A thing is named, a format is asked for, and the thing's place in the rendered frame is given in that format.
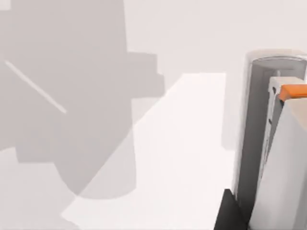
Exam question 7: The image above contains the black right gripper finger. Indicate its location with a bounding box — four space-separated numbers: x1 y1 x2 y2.
213 188 250 230

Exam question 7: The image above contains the grey and orange stapler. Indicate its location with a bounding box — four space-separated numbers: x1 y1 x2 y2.
234 48 307 230

